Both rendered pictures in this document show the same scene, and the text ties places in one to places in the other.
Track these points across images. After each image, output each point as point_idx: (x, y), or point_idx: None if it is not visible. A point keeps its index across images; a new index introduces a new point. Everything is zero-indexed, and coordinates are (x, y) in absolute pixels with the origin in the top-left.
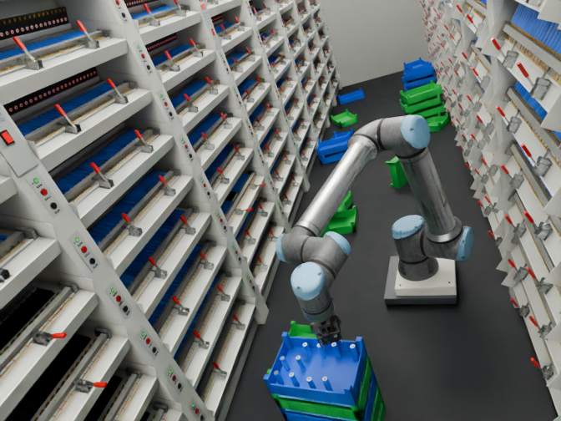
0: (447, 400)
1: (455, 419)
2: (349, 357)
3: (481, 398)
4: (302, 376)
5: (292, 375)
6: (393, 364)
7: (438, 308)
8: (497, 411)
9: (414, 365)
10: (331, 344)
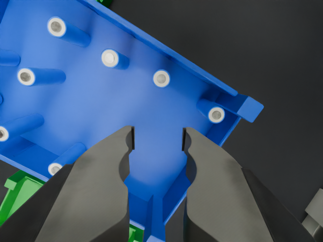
0: (265, 103)
1: (258, 127)
2: (186, 92)
3: (299, 115)
4: (54, 96)
5: (4, 138)
6: (233, 23)
7: None
8: (303, 135)
9: (259, 38)
10: (152, 45)
